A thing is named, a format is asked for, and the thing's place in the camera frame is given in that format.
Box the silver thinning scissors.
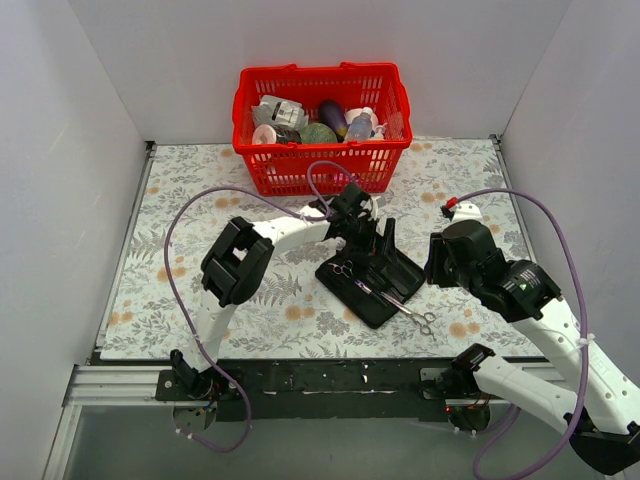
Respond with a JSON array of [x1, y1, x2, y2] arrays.
[[316, 260, 385, 306]]

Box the silver straight hair scissors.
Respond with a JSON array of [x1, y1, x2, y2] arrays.
[[379, 292, 436, 338]]

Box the black zip tool case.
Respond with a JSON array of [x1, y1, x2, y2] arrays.
[[315, 218, 426, 329]]

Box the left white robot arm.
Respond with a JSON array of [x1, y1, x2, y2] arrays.
[[163, 183, 378, 400]]

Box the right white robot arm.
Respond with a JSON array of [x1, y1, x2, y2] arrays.
[[425, 201, 639, 476]]

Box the white pump bottle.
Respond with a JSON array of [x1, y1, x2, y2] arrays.
[[370, 124, 387, 141]]

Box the clear plastic bottle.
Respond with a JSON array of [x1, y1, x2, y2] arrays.
[[344, 110, 372, 143]]

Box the red plastic shopping basket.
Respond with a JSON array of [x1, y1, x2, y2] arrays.
[[232, 62, 413, 196]]

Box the green round melon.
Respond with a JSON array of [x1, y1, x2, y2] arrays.
[[299, 122, 338, 145]]

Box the white bowl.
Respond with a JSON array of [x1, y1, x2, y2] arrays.
[[345, 108, 378, 127]]

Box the purple eggplant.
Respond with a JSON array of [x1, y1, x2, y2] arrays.
[[318, 99, 348, 141]]

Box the white paper cup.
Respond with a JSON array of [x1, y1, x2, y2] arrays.
[[252, 124, 278, 145]]

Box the crumpled silver foil pouch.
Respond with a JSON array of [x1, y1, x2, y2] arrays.
[[252, 95, 309, 130]]

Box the floral table mat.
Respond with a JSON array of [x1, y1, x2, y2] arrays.
[[99, 138, 538, 361]]

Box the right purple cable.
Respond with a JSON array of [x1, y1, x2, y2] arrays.
[[442, 188, 591, 480]]

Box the black table edge rail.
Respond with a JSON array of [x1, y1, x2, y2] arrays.
[[84, 352, 576, 421]]

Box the aluminium frame rail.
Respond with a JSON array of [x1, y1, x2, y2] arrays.
[[43, 135, 569, 479]]

